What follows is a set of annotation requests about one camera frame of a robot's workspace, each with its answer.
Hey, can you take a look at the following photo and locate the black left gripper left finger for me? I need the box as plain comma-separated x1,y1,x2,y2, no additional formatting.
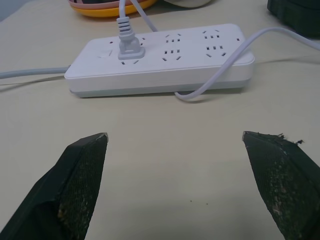
0,132,109,240

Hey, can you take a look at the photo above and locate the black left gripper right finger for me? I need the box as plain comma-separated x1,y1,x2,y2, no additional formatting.
241,130,320,240

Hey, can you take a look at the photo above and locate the grey plug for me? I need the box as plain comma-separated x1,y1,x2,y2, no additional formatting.
116,16,146,61

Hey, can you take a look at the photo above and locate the white power strip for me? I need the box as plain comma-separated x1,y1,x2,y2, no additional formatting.
64,23,256,99

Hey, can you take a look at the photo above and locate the dark green object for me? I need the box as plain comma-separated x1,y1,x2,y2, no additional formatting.
266,0,320,39

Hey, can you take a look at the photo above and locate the yellow and pink bowl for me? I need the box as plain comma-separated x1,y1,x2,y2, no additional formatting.
70,0,158,18

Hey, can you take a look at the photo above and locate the pink plate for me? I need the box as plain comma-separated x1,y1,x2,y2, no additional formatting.
68,0,134,10

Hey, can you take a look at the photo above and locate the grey power strip cord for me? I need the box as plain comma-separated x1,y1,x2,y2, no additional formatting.
0,65,70,80

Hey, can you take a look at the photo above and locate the white cable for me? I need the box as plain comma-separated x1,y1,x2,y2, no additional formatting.
118,0,320,104

